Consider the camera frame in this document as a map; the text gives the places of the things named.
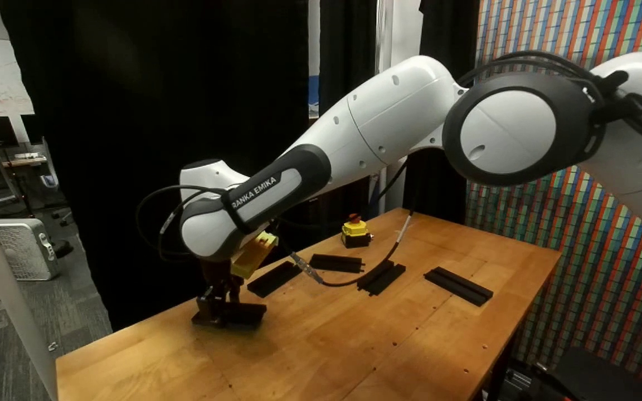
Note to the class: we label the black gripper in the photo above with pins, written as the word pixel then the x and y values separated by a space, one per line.
pixel 220 283

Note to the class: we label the black slotted rail block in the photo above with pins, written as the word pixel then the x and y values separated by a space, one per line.
pixel 380 277

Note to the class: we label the black grooved rail block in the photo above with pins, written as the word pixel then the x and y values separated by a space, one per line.
pixel 221 313

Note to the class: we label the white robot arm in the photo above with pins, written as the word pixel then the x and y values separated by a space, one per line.
pixel 512 121

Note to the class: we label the white box appliance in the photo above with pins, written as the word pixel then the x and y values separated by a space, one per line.
pixel 27 248

